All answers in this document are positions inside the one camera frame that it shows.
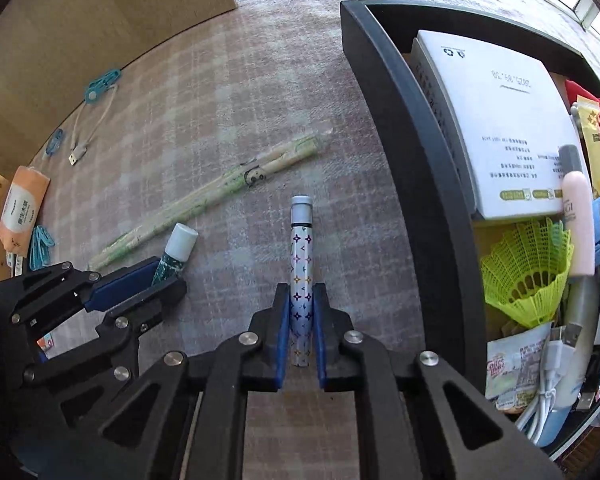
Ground white patterned pen tube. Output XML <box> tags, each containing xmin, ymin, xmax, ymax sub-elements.
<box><xmin>289</xmin><ymin>195</ymin><xmax>314</xmax><ymax>367</ymax></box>

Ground wrapped green chopsticks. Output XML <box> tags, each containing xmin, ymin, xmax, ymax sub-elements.
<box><xmin>87</xmin><ymin>131</ymin><xmax>332</xmax><ymax>272</ymax></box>

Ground teal clothespin right of pair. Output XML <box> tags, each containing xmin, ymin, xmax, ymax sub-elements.
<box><xmin>36</xmin><ymin>226</ymin><xmax>55</xmax><ymax>264</ymax></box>

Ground yellow plastic shuttlecock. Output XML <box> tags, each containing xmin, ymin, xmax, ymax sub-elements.
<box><xmin>480</xmin><ymin>219</ymin><xmax>574</xmax><ymax>328</ymax></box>

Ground pink lotion bottle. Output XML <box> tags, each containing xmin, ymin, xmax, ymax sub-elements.
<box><xmin>558</xmin><ymin>144</ymin><xmax>595</xmax><ymax>276</ymax></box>

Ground white router box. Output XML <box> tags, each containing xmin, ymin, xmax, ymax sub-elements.
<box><xmin>410</xmin><ymin>30</ymin><xmax>579</xmax><ymax>222</ymax></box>

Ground brown cardboard board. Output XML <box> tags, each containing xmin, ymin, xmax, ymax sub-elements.
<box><xmin>0</xmin><ymin>0</ymin><xmax>236</xmax><ymax>178</ymax></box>

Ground pink plaid tablecloth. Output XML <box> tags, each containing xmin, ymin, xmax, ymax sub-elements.
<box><xmin>26</xmin><ymin>0</ymin><xmax>600</xmax><ymax>480</ymax></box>

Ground yellow snack sachet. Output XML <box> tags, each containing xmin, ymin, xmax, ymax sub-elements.
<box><xmin>570</xmin><ymin>96</ymin><xmax>600</xmax><ymax>197</ymax></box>

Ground blue clip near board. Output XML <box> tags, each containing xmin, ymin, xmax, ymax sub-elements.
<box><xmin>44</xmin><ymin>128</ymin><xmax>65</xmax><ymax>157</ymax></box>

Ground orange white tissue pack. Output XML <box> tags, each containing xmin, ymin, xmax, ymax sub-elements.
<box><xmin>0</xmin><ymin>166</ymin><xmax>50</xmax><ymax>258</ymax></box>

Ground teal cable clip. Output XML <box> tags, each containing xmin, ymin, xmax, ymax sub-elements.
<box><xmin>84</xmin><ymin>68</ymin><xmax>122</xmax><ymax>104</ymax></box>

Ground white USB cable in box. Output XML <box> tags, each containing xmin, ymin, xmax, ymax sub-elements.
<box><xmin>514</xmin><ymin>322</ymin><xmax>598</xmax><ymax>444</ymax></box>

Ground black desktop organizer box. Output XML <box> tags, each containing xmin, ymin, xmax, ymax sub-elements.
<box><xmin>339</xmin><ymin>0</ymin><xmax>600</xmax><ymax>463</ymax></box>

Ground green white lip balm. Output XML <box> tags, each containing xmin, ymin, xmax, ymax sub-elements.
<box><xmin>152</xmin><ymin>223</ymin><xmax>198</xmax><ymax>284</ymax></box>

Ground teal clothespin of pair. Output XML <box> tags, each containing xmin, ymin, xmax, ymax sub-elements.
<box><xmin>29</xmin><ymin>226</ymin><xmax>48</xmax><ymax>271</ymax></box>
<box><xmin>36</xmin><ymin>226</ymin><xmax>55</xmax><ymax>264</ymax></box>

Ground teal clothespin left of pair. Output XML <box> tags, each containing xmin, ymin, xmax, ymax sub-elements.
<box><xmin>29</xmin><ymin>226</ymin><xmax>48</xmax><ymax>271</ymax></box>

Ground printed snack packet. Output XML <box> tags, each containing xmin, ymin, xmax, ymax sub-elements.
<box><xmin>484</xmin><ymin>322</ymin><xmax>552</xmax><ymax>415</ymax></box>

